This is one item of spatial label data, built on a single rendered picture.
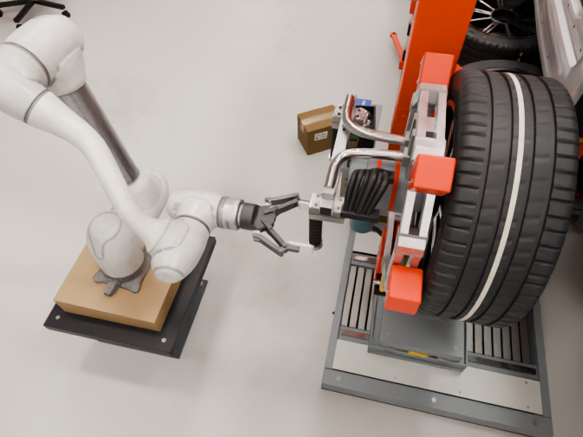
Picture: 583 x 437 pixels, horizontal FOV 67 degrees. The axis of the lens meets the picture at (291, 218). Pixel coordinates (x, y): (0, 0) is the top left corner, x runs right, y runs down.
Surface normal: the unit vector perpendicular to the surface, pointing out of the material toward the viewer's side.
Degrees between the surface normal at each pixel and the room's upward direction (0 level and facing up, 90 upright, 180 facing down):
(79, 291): 3
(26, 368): 0
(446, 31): 90
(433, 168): 35
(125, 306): 3
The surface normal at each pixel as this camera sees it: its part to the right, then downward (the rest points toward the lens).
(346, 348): -0.03, -0.59
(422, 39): -0.22, 0.79
